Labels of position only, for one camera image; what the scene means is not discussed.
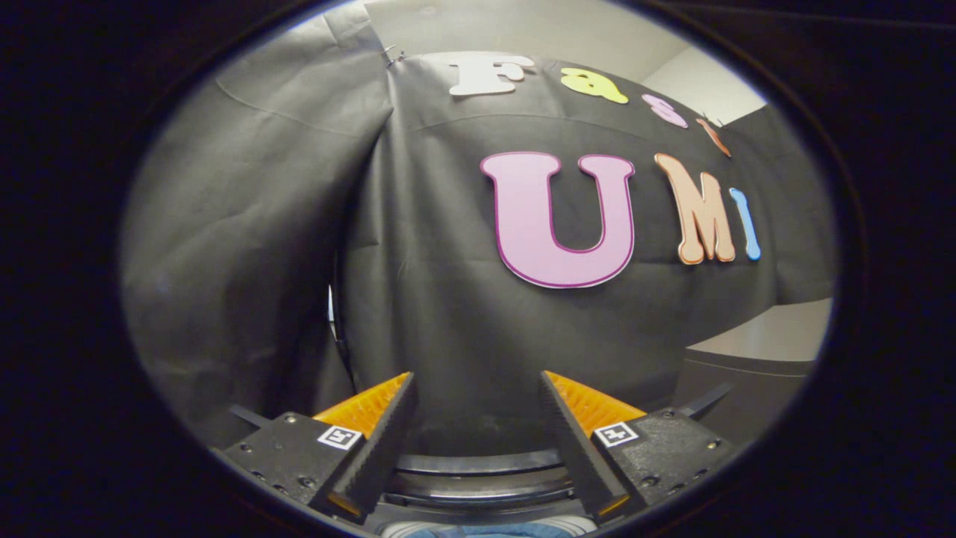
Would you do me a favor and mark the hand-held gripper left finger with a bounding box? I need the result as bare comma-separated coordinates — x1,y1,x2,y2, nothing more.
215,371,418,522

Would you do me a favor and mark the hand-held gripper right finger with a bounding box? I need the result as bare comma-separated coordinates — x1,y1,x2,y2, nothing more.
540,371,738,522

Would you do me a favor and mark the grey washing machine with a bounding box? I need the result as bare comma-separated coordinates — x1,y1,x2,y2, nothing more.
373,511,602,538

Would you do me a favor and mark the light blue shirt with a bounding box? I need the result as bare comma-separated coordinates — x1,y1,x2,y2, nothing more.
418,522,570,538

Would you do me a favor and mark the black backdrop cloth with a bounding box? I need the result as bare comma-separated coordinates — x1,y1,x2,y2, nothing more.
119,4,837,458

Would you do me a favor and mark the beige cabinet with dark frame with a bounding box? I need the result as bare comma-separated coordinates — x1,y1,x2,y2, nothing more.
671,298,834,451

